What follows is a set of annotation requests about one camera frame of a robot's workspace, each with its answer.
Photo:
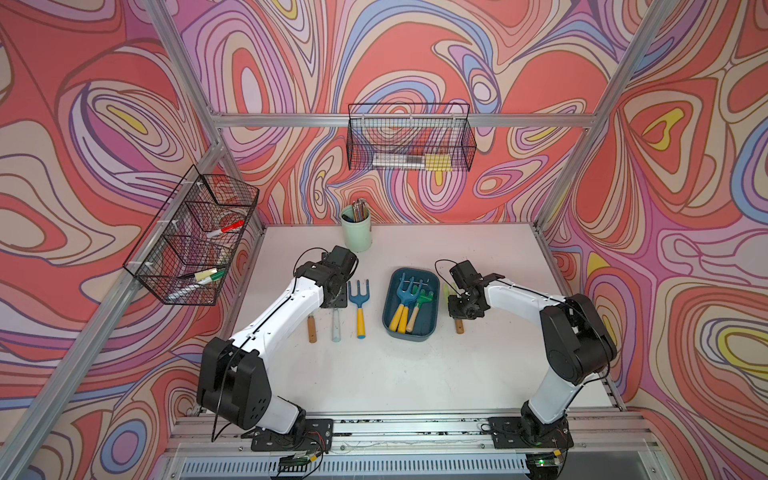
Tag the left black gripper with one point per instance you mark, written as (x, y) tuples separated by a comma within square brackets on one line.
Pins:
[(343, 297)]

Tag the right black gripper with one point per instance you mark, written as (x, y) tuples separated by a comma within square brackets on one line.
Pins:
[(456, 314)]

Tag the blue rake yellow handle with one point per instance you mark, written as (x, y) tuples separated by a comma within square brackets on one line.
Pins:
[(359, 298), (408, 307), (405, 294)]

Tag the light blue rake pale handle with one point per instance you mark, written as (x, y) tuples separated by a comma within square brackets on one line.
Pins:
[(336, 325)]

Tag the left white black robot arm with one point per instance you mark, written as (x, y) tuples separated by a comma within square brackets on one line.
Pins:
[(233, 380)]

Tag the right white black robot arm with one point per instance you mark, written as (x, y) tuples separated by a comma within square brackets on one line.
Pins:
[(577, 345)]

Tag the teal plastic storage box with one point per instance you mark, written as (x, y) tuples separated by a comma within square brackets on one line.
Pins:
[(426, 322)]

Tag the mint green pen cup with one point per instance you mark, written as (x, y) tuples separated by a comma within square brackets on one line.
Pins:
[(357, 234)]

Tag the pens in cup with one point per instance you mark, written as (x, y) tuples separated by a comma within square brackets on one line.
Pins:
[(356, 212)]

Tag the red marker in basket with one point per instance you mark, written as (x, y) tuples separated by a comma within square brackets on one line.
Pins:
[(227, 229)]

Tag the green marker in basket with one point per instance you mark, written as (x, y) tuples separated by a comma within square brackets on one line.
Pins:
[(205, 276)]

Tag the clear tube in back basket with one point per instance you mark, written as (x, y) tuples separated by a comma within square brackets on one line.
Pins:
[(398, 161)]

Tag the yellow item in back basket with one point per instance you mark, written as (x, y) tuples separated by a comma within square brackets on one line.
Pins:
[(438, 162)]

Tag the dark green rake wooden handle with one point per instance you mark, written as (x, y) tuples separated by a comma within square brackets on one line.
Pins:
[(425, 296)]

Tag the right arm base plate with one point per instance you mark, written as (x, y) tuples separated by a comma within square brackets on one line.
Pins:
[(527, 432)]

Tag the back black wire basket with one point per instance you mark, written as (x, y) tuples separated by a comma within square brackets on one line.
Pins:
[(409, 128)]

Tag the black wire basket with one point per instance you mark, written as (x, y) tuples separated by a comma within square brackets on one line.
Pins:
[(409, 128), (176, 243)]

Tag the left black wire basket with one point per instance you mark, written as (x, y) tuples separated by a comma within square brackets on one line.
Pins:
[(176, 243)]

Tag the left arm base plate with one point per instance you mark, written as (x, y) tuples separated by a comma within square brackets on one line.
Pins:
[(313, 435)]

